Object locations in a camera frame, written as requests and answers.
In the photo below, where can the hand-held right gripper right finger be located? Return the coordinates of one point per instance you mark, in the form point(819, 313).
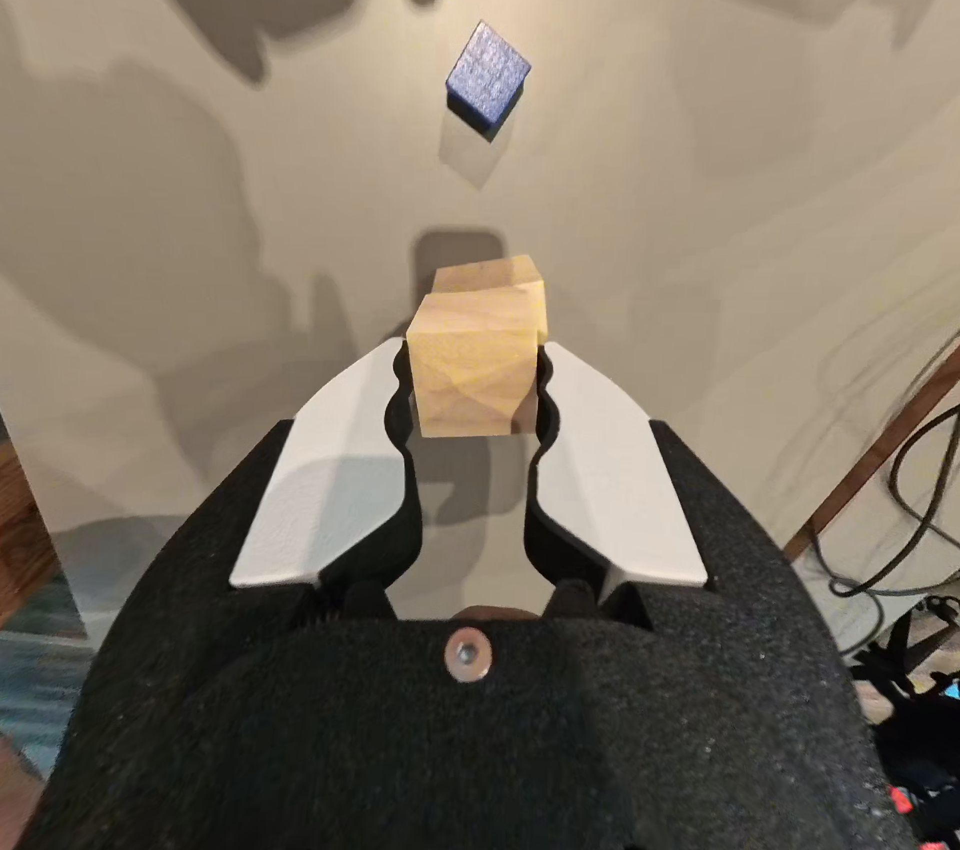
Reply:
point(607, 475)

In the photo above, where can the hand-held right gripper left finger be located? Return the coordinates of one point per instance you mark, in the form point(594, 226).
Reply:
point(322, 475)

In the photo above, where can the pale wooden cube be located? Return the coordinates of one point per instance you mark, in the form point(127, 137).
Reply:
point(487, 273)
point(472, 363)

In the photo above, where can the blue wooden cube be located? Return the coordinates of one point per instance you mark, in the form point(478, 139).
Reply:
point(487, 74)

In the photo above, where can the grey table mat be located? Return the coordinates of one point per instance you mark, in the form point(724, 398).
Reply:
point(225, 228)

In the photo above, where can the black metal stand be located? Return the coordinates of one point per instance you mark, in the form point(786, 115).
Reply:
point(900, 662)

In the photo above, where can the black bag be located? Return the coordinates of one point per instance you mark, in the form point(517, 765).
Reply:
point(922, 767)

